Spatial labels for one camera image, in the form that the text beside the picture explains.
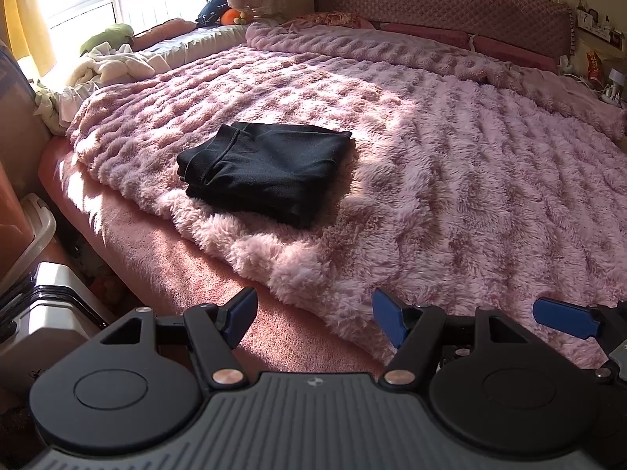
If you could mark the white plastic bin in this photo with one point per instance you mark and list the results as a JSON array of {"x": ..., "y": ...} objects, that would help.
[{"x": 41, "y": 227}]

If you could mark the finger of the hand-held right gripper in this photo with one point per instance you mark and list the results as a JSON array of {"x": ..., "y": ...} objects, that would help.
[{"x": 563, "y": 316}]

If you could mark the navy printed cushion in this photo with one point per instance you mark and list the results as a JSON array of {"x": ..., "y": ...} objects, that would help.
[{"x": 211, "y": 10}]

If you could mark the white appliance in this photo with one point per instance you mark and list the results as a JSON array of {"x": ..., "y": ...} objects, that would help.
[{"x": 46, "y": 313}]

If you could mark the orange plush toy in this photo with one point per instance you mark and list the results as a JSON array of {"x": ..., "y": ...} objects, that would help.
[{"x": 235, "y": 16}]

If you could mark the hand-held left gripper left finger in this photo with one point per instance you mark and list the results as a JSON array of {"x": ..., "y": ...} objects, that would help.
[{"x": 242, "y": 316}]

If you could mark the brown cardboard box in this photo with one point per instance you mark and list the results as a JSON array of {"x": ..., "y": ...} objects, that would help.
[{"x": 14, "y": 156}]

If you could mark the pink fluffy blanket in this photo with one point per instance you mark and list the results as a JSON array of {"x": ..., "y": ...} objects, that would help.
[{"x": 416, "y": 166}]

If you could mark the white crumpled cloth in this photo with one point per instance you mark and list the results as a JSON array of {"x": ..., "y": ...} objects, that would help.
[{"x": 112, "y": 66}]

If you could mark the pink floral pillow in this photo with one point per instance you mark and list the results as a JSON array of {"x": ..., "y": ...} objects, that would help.
[{"x": 333, "y": 19}]

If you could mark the green cloth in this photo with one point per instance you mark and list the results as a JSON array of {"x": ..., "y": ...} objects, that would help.
[{"x": 105, "y": 36}]

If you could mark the mauve quilted headboard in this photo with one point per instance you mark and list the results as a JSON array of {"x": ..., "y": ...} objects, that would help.
[{"x": 441, "y": 2}]

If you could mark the black pants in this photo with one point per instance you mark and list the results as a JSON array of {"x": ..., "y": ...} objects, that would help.
[{"x": 264, "y": 171}]

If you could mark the long red pillow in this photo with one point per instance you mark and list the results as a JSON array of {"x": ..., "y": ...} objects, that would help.
[
  {"x": 514, "y": 54},
  {"x": 426, "y": 34}
]

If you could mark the pink bed mattress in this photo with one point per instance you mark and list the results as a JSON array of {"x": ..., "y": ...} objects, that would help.
[{"x": 171, "y": 264}]

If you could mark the white table lamp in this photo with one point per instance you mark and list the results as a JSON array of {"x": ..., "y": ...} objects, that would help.
[{"x": 616, "y": 83}]

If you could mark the white wall shelf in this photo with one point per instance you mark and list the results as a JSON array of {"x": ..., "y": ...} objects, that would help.
[{"x": 600, "y": 27}]

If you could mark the red snack bag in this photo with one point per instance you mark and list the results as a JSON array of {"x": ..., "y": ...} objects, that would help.
[{"x": 594, "y": 66}]

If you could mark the yellow curtain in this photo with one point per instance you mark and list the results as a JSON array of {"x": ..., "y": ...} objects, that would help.
[{"x": 24, "y": 14}]

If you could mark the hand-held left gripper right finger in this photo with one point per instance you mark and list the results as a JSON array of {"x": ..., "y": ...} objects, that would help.
[{"x": 389, "y": 318}]

